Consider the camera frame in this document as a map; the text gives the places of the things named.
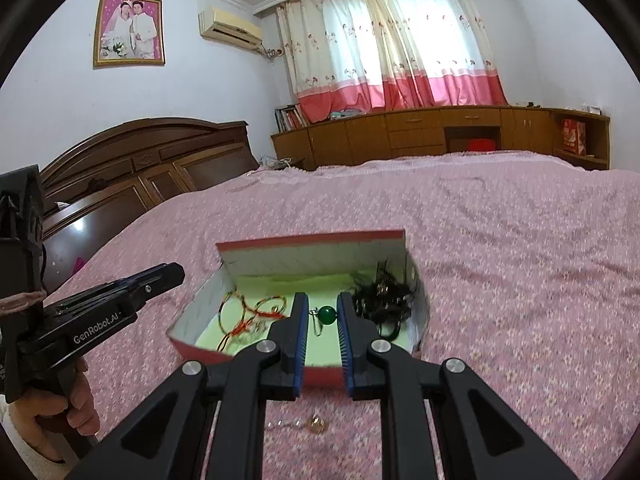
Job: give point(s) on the wall air conditioner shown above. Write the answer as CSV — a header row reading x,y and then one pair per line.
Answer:
x,y
227,25

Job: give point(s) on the black feather hair accessory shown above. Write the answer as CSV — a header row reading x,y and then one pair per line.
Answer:
x,y
380,300

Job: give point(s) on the long wooden cabinet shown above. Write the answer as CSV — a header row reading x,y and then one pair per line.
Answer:
x,y
415,130

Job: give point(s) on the person's left forearm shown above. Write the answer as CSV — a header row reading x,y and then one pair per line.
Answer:
x,y
25,455

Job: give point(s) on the person's left hand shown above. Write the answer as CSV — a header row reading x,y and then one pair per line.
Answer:
x,y
75,415

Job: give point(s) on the pink floral bedspread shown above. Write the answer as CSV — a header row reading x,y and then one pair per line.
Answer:
x,y
500,260

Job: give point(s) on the red folded cloth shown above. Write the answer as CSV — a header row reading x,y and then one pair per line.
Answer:
x,y
482,144

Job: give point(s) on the pink cardboard box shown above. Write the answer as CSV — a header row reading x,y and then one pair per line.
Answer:
x,y
325,376

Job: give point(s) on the red gift box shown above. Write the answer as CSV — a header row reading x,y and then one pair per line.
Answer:
x,y
572,135

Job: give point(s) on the row of books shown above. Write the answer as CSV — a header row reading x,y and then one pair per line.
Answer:
x,y
290,117

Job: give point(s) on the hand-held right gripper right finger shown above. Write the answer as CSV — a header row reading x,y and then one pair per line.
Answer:
x,y
345,355

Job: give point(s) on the framed wedding photo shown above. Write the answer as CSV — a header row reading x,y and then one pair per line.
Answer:
x,y
130,30

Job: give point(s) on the brown wooden headboard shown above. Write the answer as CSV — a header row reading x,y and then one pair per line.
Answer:
x,y
150,160

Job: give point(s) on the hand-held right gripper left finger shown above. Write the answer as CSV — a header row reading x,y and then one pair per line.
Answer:
x,y
299,355

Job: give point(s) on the green bead pendant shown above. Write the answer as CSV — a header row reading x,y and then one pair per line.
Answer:
x,y
327,314

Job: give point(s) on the teal cloth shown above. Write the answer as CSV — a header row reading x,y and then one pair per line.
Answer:
x,y
345,114

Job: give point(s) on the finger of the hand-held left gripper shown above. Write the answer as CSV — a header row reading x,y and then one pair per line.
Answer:
x,y
160,280

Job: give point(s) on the small white box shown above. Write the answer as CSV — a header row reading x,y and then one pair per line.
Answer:
x,y
591,108

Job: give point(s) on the cream and pink curtain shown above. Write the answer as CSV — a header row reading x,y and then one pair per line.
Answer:
x,y
390,35

